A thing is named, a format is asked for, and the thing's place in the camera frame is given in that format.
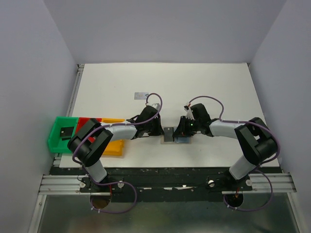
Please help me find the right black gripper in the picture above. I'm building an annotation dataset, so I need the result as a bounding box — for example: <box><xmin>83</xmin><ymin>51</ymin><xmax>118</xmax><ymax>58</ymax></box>
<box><xmin>173</xmin><ymin>116</ymin><xmax>201</xmax><ymax>137</ymax></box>

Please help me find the front aluminium rail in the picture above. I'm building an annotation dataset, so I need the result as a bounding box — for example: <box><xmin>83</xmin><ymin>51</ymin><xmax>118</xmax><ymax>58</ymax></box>
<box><xmin>38</xmin><ymin>175</ymin><xmax>84</xmax><ymax>195</ymax></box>

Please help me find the yellow plastic bin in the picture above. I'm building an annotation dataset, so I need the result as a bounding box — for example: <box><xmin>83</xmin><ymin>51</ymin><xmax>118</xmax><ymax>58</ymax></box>
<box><xmin>101</xmin><ymin>118</ymin><xmax>124</xmax><ymax>157</ymax></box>

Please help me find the green plastic bin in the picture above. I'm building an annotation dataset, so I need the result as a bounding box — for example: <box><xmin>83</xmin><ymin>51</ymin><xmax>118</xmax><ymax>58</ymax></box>
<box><xmin>48</xmin><ymin>116</ymin><xmax>79</xmax><ymax>153</ymax></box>

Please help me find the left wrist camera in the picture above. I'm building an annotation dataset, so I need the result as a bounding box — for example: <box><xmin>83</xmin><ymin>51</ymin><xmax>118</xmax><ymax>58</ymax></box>
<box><xmin>151</xmin><ymin>103</ymin><xmax>161</xmax><ymax>111</ymax></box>

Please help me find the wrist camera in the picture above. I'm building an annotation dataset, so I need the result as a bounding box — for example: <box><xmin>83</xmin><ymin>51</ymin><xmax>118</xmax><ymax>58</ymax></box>
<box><xmin>184</xmin><ymin>102</ymin><xmax>194</xmax><ymax>120</ymax></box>
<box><xmin>151</xmin><ymin>103</ymin><xmax>161</xmax><ymax>111</ymax></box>

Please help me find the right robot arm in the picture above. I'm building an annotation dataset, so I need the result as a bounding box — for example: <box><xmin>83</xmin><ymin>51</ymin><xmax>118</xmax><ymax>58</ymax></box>
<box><xmin>173</xmin><ymin>103</ymin><xmax>279</xmax><ymax>190</ymax></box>

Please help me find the aluminium side rail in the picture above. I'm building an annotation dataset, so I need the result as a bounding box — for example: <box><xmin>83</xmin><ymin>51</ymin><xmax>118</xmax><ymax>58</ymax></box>
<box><xmin>66</xmin><ymin>64</ymin><xmax>85</xmax><ymax>117</ymax></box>

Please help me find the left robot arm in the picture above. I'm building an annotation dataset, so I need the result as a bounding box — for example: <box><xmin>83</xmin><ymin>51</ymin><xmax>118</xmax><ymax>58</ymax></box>
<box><xmin>67</xmin><ymin>105</ymin><xmax>164</xmax><ymax>192</ymax></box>

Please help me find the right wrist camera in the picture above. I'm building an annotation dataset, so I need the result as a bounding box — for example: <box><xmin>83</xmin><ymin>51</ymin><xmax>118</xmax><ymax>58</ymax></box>
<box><xmin>184</xmin><ymin>102</ymin><xmax>194</xmax><ymax>120</ymax></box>

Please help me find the red plastic bin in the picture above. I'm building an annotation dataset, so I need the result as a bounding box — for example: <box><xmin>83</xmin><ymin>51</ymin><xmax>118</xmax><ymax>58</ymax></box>
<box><xmin>75</xmin><ymin>117</ymin><xmax>102</xmax><ymax>143</ymax></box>

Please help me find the light blue VIP card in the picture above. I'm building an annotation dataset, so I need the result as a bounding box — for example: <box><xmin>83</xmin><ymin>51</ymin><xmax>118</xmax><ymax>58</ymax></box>
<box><xmin>134</xmin><ymin>92</ymin><xmax>149</xmax><ymax>100</ymax></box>

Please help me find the black card in green bin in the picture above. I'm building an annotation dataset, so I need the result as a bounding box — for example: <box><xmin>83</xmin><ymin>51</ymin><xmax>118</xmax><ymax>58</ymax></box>
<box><xmin>60</xmin><ymin>126</ymin><xmax>74</xmax><ymax>141</ymax></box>

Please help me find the beige card holder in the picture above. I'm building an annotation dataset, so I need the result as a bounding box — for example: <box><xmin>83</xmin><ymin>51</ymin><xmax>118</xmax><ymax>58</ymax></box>
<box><xmin>160</xmin><ymin>126</ymin><xmax>191</xmax><ymax>144</ymax></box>

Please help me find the black VIP card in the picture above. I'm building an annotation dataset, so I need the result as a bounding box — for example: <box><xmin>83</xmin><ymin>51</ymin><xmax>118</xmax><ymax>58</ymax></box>
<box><xmin>163</xmin><ymin>127</ymin><xmax>174</xmax><ymax>143</ymax></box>

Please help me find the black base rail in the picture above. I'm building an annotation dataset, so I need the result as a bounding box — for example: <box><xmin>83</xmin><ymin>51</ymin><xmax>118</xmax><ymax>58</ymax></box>
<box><xmin>49</xmin><ymin>167</ymin><xmax>292</xmax><ymax>203</ymax></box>

